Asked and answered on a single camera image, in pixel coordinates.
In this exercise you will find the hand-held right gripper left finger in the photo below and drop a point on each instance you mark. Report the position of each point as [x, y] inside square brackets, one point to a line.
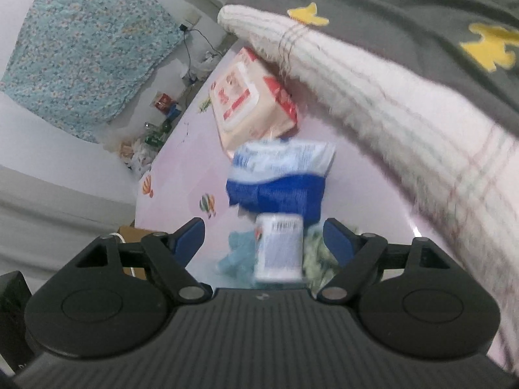
[188, 239]

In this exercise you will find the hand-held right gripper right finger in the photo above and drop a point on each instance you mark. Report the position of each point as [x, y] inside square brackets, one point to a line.
[336, 239]

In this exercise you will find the green and white cloth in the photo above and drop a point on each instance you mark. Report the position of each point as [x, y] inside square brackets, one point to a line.
[314, 259]

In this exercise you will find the white plastic bag blue print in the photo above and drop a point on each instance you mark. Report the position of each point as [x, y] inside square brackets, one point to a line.
[279, 194]

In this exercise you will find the heap of crumpled wrappers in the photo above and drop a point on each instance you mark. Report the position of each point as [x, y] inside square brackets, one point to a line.
[138, 150]

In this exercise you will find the red and peach wet wipes pack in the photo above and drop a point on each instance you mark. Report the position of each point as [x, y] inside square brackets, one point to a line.
[243, 105]

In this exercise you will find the white plaid fuzzy blanket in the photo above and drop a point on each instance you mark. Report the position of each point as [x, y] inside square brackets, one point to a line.
[385, 101]

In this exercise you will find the black carton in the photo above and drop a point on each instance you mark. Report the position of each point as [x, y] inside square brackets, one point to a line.
[12, 312]

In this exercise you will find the teal floral curtain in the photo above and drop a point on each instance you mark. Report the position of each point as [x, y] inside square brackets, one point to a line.
[81, 48]

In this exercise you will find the grey bedding with yellow prints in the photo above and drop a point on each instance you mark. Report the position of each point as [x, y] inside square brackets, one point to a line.
[405, 20]

